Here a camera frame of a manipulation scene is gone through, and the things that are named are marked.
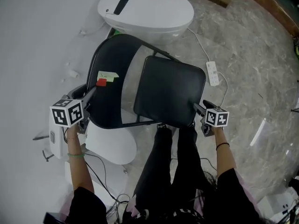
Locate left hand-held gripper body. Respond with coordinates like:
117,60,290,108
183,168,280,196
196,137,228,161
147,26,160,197
49,98,91,134

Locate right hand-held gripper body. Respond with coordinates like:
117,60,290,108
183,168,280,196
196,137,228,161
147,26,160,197
200,106,230,138

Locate black folding chair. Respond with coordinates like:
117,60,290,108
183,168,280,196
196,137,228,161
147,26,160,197
85,33,206,130

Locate person's left forearm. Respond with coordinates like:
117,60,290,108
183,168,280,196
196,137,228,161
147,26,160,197
62,125,95,192

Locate person's right forearm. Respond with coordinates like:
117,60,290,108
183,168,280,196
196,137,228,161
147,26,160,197
210,126,237,179

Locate pale green paper note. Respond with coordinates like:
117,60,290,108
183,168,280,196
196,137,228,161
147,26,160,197
97,70,120,83

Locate white power strip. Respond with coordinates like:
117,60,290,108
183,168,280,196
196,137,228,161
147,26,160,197
205,61,221,87

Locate person's left sneaker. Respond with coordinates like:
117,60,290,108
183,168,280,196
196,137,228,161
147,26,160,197
156,122,172,131

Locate white toilet with tank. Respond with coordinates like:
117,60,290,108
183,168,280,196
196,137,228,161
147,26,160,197
48,119,138,165

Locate person's black trousers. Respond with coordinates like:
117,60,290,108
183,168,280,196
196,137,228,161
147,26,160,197
134,125,219,221

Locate person's black printed shirt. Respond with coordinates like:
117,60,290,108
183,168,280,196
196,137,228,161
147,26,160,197
66,168,266,224

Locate green black sneaker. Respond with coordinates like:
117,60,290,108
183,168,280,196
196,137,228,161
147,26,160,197
293,37,299,60

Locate white smart toilet black strip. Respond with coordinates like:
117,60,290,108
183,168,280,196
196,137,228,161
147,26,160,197
97,0,195,47

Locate wooden platform edge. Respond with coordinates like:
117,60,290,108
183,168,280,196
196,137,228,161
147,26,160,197
233,0,299,36

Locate white power strip cable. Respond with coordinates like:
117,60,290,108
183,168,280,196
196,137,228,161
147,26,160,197
216,70,229,108

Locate white toilet power cable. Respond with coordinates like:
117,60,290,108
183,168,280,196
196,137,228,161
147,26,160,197
186,27,211,63

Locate thin black cable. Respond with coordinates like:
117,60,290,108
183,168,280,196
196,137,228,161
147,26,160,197
81,153,131,211

